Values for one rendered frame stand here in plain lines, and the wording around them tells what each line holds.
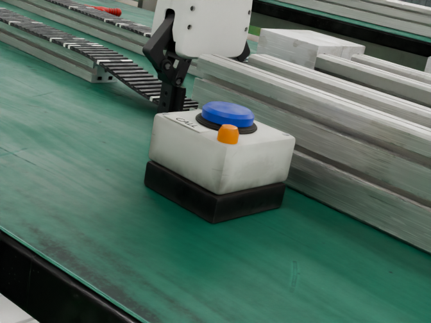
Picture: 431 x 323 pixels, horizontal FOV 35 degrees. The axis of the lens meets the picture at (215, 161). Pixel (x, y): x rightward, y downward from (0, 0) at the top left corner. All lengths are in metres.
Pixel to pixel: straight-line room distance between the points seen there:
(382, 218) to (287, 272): 0.12
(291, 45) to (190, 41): 0.18
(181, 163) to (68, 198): 0.09
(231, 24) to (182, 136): 0.24
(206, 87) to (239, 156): 0.18
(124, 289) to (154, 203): 0.13
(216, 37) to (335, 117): 0.19
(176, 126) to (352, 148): 0.14
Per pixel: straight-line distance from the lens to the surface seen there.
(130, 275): 0.41
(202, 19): 0.68
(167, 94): 0.70
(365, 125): 0.54
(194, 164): 0.49
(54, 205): 0.49
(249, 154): 0.49
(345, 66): 0.78
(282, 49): 0.83
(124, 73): 0.80
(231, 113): 0.51
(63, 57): 0.90
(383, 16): 2.32
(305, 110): 0.57
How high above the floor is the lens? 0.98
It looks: 18 degrees down
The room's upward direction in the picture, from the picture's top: 11 degrees clockwise
